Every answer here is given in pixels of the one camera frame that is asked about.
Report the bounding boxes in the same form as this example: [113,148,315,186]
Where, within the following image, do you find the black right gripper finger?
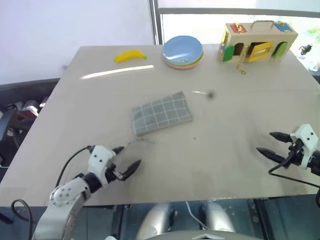
[269,131,292,144]
[255,147,288,165]

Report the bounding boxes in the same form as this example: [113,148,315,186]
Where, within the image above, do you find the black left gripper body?
[104,162,126,186]

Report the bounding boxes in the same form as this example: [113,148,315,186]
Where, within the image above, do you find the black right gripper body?
[284,139,305,167]

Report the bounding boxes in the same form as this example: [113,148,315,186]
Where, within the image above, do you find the silver robot left leg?
[135,202,176,240]

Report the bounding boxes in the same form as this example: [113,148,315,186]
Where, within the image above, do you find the silver robot leg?
[199,199,236,233]
[135,202,176,240]

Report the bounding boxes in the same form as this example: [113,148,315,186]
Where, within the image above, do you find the silver robot right leg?
[199,199,236,233]

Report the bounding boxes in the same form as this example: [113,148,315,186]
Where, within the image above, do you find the black object outside window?
[298,43,314,56]

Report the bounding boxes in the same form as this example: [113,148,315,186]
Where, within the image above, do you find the yellow toy banana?
[114,49,148,64]

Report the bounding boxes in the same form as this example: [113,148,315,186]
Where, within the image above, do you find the red and grey clutter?
[15,99,47,119]

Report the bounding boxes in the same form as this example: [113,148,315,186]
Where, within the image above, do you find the wooden lock activity box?
[218,20,299,64]

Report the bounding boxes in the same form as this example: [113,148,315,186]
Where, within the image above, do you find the grey robot torso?
[147,229,266,240]

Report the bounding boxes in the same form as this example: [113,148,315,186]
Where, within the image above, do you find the pink plate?
[163,58,204,71]

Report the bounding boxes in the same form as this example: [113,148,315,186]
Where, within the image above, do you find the dark grey side table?
[0,77,61,106]

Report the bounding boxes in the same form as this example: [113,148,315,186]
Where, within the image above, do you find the blue plate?
[162,35,204,62]

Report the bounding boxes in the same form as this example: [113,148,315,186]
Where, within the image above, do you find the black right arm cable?
[268,139,320,209]

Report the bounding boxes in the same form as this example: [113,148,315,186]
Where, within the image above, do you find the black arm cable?
[268,139,320,209]
[58,145,95,188]

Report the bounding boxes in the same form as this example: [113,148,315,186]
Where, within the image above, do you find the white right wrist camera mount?
[289,123,318,170]

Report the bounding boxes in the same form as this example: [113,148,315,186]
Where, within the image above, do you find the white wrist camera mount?
[87,145,117,187]
[289,123,318,170]

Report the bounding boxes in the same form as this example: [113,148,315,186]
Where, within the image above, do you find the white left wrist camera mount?
[87,145,117,187]

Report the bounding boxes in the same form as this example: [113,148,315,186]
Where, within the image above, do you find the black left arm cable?
[58,145,95,188]

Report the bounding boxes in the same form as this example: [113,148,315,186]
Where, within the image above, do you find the thin white cable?
[184,200,209,230]

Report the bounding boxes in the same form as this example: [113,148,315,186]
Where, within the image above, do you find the brass chain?
[236,55,247,75]

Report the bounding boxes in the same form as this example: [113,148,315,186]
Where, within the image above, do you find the black looped cable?
[10,198,34,240]

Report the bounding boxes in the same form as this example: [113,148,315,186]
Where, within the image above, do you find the grey window frame post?
[149,0,164,46]

